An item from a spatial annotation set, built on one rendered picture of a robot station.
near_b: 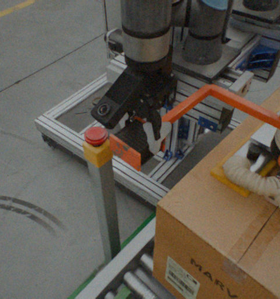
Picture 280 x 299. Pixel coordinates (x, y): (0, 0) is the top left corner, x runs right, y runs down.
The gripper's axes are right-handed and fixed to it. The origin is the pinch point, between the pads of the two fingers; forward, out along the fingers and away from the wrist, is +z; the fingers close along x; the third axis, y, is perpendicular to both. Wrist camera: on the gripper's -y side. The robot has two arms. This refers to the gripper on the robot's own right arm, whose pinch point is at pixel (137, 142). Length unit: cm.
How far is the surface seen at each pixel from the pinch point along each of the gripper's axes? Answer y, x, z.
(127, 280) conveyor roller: -5, 1, 67
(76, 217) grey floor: 13, 64, 122
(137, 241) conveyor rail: 6, 6, 62
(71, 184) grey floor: 26, 86, 122
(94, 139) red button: 4.5, 21.6, 17.7
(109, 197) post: 6, 20, 48
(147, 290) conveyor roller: -3, -6, 67
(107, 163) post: 7.1, 20.4, 29.9
